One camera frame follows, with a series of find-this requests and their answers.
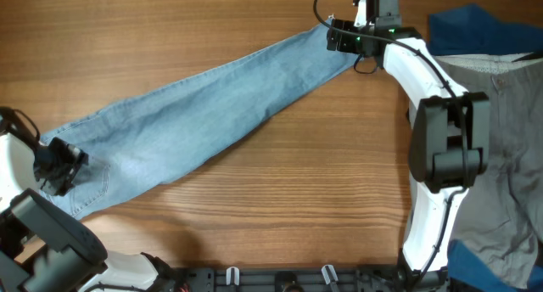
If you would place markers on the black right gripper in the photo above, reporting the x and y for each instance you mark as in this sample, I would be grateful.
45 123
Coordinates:
346 27

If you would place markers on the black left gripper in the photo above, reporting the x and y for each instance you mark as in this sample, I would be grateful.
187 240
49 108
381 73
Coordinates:
72 159

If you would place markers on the light blue denim jeans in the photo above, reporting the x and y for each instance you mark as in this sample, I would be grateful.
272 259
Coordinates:
141 142

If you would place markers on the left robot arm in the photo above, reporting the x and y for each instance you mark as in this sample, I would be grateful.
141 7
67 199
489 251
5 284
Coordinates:
42 247

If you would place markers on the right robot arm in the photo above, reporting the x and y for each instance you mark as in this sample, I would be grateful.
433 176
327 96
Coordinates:
449 144

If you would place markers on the dark blue garment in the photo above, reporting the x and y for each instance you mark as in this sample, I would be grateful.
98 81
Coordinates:
472 30

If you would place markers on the grey trousers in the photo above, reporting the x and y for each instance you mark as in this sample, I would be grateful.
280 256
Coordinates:
498 231

